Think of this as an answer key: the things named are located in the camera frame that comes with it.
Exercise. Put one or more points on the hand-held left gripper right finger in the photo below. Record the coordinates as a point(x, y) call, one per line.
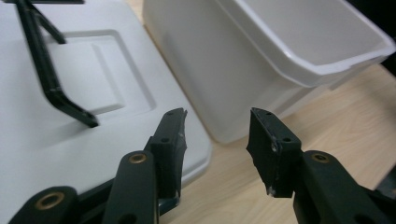
point(274, 161)

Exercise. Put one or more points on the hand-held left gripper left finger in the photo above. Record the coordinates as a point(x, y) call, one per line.
point(169, 155)

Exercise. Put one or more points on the white plastic bin lid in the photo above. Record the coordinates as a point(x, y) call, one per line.
point(130, 130)

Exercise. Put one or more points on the white plastic bin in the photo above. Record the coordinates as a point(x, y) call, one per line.
point(224, 71)

